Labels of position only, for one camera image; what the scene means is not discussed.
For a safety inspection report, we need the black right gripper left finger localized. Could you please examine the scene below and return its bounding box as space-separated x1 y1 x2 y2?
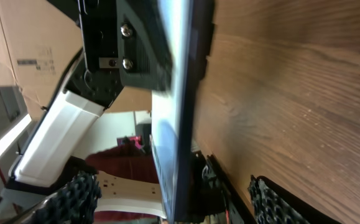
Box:
8 171 102 224

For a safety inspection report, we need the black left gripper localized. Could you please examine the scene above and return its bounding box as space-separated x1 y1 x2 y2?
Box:
65 0 173 108

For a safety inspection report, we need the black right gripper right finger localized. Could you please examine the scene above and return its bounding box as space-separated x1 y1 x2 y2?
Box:
248 175 339 224

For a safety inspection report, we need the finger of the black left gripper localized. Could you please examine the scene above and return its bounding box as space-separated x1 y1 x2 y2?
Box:
195 0 215 81

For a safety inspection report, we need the blue-framed smartphone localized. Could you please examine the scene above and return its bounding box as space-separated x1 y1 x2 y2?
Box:
152 1 198 223

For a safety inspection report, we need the black charging cable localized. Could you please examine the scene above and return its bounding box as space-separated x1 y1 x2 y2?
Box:
192 151 258 224

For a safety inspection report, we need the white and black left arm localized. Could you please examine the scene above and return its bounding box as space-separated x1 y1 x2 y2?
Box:
13 1 215 202

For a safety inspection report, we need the dark red cloth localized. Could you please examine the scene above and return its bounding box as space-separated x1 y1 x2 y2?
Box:
85 143 159 222

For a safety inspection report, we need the brown cardboard box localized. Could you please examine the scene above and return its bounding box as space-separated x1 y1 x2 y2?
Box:
0 0 152 120

